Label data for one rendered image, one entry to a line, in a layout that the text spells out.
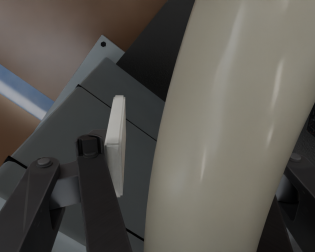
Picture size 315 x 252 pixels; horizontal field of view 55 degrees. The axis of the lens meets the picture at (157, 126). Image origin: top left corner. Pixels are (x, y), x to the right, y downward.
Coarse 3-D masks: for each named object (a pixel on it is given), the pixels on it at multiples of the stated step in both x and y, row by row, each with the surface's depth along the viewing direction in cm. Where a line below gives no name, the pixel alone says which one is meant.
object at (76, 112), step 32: (96, 64) 104; (64, 96) 108; (96, 96) 68; (128, 96) 84; (64, 128) 48; (96, 128) 56; (128, 128) 66; (32, 160) 38; (64, 160) 42; (128, 160) 55; (0, 192) 31; (128, 192) 46; (64, 224) 33; (128, 224) 40
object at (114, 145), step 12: (120, 96) 20; (120, 108) 18; (120, 120) 16; (108, 132) 15; (120, 132) 15; (108, 144) 14; (120, 144) 14; (108, 156) 14; (120, 156) 14; (108, 168) 14; (120, 168) 14; (120, 180) 14; (120, 192) 15
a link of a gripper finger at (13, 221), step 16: (48, 160) 12; (32, 176) 12; (48, 176) 12; (16, 192) 11; (32, 192) 11; (48, 192) 11; (16, 208) 10; (32, 208) 10; (48, 208) 11; (64, 208) 13; (0, 224) 9; (16, 224) 9; (32, 224) 9; (48, 224) 11; (0, 240) 9; (16, 240) 9; (32, 240) 9; (48, 240) 11
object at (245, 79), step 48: (240, 0) 5; (288, 0) 5; (192, 48) 6; (240, 48) 5; (288, 48) 5; (192, 96) 6; (240, 96) 5; (288, 96) 5; (192, 144) 6; (240, 144) 6; (288, 144) 6; (192, 192) 6; (240, 192) 6; (144, 240) 8; (192, 240) 6; (240, 240) 7
